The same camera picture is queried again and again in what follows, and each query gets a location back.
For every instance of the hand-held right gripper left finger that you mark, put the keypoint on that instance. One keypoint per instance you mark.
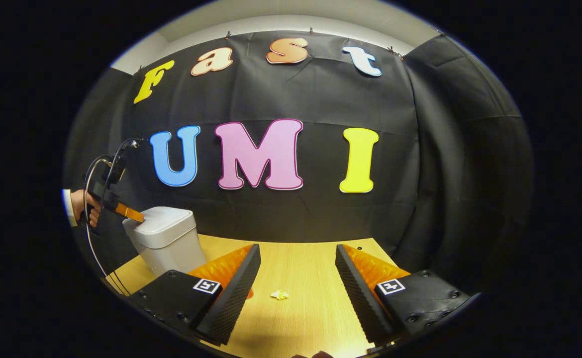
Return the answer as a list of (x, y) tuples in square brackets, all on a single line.
[(234, 293)]

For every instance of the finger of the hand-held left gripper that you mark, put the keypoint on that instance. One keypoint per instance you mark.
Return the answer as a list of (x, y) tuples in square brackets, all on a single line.
[(127, 212)]

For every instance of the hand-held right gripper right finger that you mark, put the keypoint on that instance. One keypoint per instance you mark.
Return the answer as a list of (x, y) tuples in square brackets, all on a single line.
[(358, 293)]

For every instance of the red pop can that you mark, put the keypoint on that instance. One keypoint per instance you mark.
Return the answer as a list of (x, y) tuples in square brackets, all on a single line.
[(249, 294)]

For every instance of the yellow paper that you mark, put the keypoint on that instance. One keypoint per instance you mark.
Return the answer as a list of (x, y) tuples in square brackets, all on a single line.
[(279, 295)]

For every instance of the white desktop garbage bin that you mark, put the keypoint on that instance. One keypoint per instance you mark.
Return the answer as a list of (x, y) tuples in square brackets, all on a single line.
[(166, 238)]

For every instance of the wooden desktop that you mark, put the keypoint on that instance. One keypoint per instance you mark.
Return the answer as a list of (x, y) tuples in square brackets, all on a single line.
[(301, 318)]

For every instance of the black backdrop cloth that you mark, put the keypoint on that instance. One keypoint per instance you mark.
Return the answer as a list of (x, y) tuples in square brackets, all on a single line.
[(296, 214)]

